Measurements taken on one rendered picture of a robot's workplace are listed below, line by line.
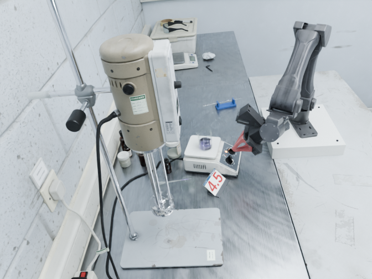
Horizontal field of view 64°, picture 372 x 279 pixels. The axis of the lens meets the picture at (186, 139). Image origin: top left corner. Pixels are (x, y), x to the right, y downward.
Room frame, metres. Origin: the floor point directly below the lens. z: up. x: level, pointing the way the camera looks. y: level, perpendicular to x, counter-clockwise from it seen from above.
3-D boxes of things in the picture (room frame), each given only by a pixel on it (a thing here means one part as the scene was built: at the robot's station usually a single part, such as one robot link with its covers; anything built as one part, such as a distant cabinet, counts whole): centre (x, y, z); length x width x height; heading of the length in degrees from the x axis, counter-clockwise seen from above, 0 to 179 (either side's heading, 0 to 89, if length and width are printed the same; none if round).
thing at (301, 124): (0.98, -0.47, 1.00); 0.20 x 0.07 x 0.08; 2
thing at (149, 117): (0.55, 0.07, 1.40); 0.15 x 0.11 x 0.24; 84
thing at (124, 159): (0.92, 0.25, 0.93); 0.05 x 0.05 x 0.05
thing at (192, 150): (0.87, -0.06, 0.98); 0.12 x 0.12 x 0.01; 71
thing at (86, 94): (0.52, 0.20, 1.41); 0.25 x 0.11 x 0.05; 84
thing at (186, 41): (2.15, -0.02, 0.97); 0.37 x 0.31 x 0.14; 172
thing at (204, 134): (0.86, -0.07, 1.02); 0.06 x 0.05 x 0.08; 85
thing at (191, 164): (0.87, -0.08, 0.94); 0.22 x 0.13 x 0.08; 71
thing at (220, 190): (0.74, -0.09, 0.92); 0.09 x 0.06 x 0.04; 146
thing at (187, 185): (0.77, 0.01, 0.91); 0.06 x 0.06 x 0.02
